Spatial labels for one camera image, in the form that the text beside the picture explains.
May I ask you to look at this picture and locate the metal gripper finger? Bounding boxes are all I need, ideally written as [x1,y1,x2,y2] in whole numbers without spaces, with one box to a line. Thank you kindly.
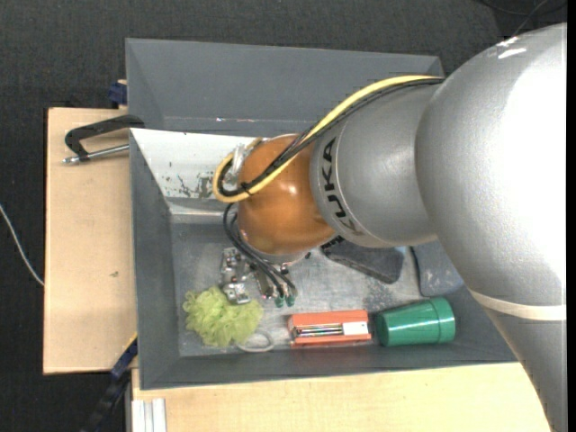
[220,247,249,284]
[223,282,253,306]

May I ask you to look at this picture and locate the yellow-green mesh bath sponge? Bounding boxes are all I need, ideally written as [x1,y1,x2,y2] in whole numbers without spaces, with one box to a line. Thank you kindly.
[181,285,276,354]

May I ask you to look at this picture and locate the orange stapler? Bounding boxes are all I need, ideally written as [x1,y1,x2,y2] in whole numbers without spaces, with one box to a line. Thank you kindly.
[286,309,374,348]

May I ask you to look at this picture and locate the dark grey flat sponge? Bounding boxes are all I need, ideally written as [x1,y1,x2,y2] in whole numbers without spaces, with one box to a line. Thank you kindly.
[320,239,405,285]

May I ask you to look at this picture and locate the pale brown cardboard board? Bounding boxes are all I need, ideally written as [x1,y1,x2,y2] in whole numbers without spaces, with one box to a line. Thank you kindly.
[41,106,140,376]

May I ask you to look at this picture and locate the green plastic cup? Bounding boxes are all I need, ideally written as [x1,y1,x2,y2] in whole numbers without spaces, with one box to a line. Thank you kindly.
[373,296,457,348]

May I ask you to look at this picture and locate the pale blue flat sponge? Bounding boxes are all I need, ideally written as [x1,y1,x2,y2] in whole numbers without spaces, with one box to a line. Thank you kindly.
[409,239,465,298]

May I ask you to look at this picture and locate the grey metal bin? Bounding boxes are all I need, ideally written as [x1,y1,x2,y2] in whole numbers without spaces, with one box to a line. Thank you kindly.
[124,37,519,392]

